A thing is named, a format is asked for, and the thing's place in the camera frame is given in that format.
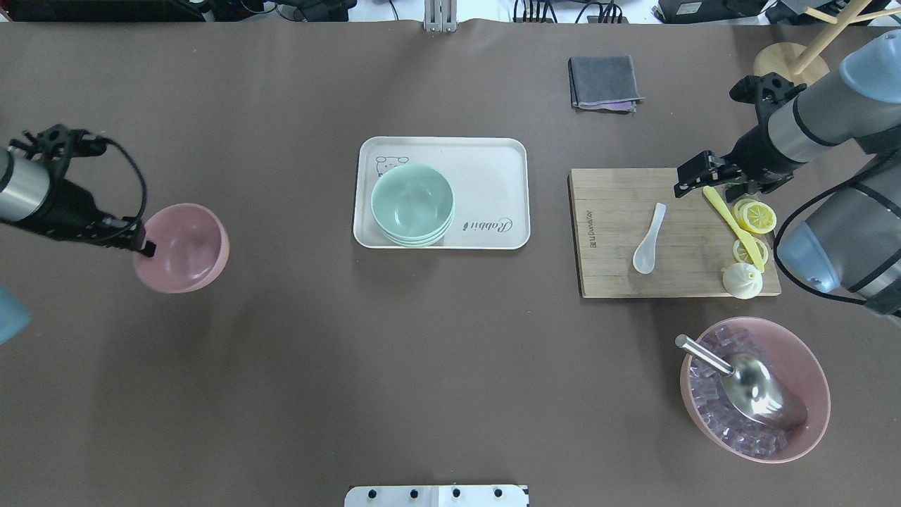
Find metal ice scoop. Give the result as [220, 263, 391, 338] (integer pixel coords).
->
[674, 334, 808, 431]

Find wooden stand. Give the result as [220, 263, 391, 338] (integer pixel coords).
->
[753, 1, 900, 85]

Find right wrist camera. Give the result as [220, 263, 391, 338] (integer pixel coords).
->
[729, 72, 808, 115]

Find metal frame post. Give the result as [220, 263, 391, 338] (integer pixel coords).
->
[424, 0, 459, 33]

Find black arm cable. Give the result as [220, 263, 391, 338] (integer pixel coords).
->
[84, 137, 150, 247]
[773, 151, 901, 303]

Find white ceramic spoon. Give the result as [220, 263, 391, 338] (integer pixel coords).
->
[633, 203, 667, 274]

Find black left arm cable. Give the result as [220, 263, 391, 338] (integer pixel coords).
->
[84, 137, 150, 247]

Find green bowl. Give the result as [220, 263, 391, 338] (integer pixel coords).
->
[377, 216, 453, 247]
[382, 225, 450, 248]
[370, 163, 456, 239]

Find yellow plastic knife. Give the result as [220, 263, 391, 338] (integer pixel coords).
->
[701, 186, 765, 273]

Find lemon slice near bun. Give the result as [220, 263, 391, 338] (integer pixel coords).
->
[731, 237, 769, 264]

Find small pink bowl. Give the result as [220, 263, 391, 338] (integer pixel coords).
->
[133, 203, 229, 293]

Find middle green bowl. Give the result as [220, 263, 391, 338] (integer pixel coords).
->
[377, 216, 453, 247]

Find white steamed bun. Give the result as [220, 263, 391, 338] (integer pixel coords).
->
[722, 262, 764, 301]

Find lower lemon slice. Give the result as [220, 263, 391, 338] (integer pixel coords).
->
[731, 198, 757, 230]

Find purple cloth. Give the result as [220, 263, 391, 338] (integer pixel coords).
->
[573, 101, 636, 113]

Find large pink bowl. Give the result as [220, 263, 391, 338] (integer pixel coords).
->
[680, 317, 831, 464]

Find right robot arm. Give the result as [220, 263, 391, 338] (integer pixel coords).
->
[673, 30, 900, 320]

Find clear ice cubes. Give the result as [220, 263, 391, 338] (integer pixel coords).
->
[688, 325, 790, 458]

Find bottom green bowl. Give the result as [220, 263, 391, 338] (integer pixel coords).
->
[382, 225, 450, 248]

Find bamboo cutting board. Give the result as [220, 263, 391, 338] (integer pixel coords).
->
[569, 168, 736, 299]

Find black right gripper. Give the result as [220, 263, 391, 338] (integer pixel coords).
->
[674, 125, 802, 199]

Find grey folded cloth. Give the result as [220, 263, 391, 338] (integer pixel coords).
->
[567, 55, 644, 107]

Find cream rabbit tray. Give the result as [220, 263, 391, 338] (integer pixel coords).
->
[352, 136, 531, 250]

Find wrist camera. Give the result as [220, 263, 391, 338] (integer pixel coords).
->
[8, 124, 108, 165]
[729, 72, 808, 115]

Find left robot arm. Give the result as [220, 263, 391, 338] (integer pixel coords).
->
[1, 151, 157, 258]

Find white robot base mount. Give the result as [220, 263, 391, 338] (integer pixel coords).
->
[344, 484, 531, 506]

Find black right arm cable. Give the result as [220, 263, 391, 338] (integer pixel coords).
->
[773, 151, 901, 303]

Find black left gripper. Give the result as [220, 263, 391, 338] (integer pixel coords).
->
[15, 180, 156, 258]

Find top lemon slice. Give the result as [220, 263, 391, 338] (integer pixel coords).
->
[737, 200, 778, 234]

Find top green bowl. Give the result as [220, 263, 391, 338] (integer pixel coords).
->
[370, 163, 456, 239]

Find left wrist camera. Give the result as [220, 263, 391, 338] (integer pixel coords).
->
[8, 124, 108, 165]

